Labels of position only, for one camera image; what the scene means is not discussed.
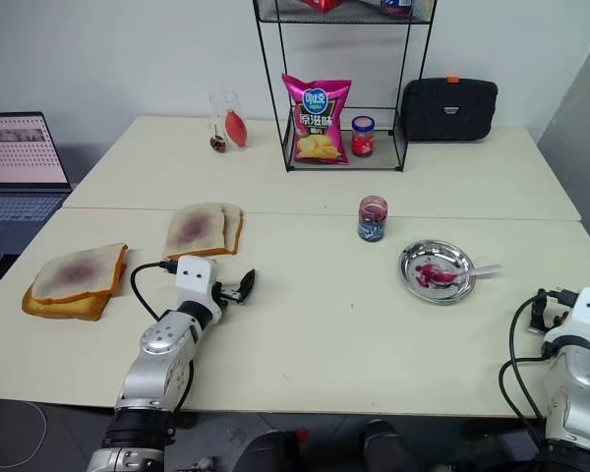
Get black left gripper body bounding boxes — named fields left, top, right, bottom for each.
left=210, top=279, right=243, bottom=309

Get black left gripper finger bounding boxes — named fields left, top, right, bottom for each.
left=237, top=267, right=258, bottom=308

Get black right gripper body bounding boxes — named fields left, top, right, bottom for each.
left=543, top=300, right=571, bottom=331

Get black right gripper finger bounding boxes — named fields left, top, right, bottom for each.
left=528, top=288, right=549, bottom=336

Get plain bread slice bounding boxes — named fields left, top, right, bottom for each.
left=219, top=203, right=245, bottom=257

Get jam-stained bread slice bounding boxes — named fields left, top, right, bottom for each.
left=30, top=242, right=130, bottom=304
left=162, top=202, right=226, bottom=261

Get purple jam smear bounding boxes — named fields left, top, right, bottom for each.
left=414, top=263, right=457, bottom=288

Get open glass jam jar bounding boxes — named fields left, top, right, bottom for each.
left=357, top=194, right=388, bottom=243

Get bread stack with jam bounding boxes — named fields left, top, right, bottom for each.
left=21, top=255, right=129, bottom=324

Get clear plastic spoon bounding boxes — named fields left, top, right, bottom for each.
left=428, top=263, right=503, bottom=287

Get round metal plate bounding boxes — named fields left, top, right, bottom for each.
left=398, top=238, right=478, bottom=307

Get red rubber bulb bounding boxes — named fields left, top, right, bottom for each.
left=223, top=109, right=252, bottom=149

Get dark rounded shape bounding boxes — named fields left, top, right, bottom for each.
left=362, top=418, right=425, bottom=472
left=244, top=428, right=312, bottom=472

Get pink potato chips bag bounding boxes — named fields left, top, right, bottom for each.
left=280, top=72, right=353, bottom=166

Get clear glass beaker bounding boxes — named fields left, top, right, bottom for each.
left=208, top=89, right=241, bottom=130

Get black zippered case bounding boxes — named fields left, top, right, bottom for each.
left=401, top=75, right=500, bottom=144

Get open laptop computer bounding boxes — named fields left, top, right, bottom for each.
left=0, top=111, right=76, bottom=223

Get red snack packet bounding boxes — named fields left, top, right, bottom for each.
left=301, top=0, right=346, bottom=15

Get blue labelled jar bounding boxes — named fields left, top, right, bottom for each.
left=379, top=0, right=415, bottom=19

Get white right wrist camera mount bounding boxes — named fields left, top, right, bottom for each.
left=544, top=286, right=590, bottom=346

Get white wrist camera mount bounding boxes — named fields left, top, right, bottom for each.
left=174, top=255, right=223, bottom=310
left=544, top=286, right=590, bottom=346

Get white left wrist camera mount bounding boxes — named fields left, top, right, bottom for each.
left=174, top=255, right=223, bottom=310

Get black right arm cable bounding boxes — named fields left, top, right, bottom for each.
left=498, top=288, right=579, bottom=420

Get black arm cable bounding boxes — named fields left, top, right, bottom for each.
left=498, top=288, right=579, bottom=420
left=129, top=260, right=179, bottom=322

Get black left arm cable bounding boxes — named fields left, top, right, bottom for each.
left=129, top=260, right=179, bottom=322

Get black wire shelf rack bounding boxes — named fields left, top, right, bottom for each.
left=252, top=0, right=440, bottom=174

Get thin white floor cable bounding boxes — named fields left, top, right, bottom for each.
left=0, top=398, right=49, bottom=469

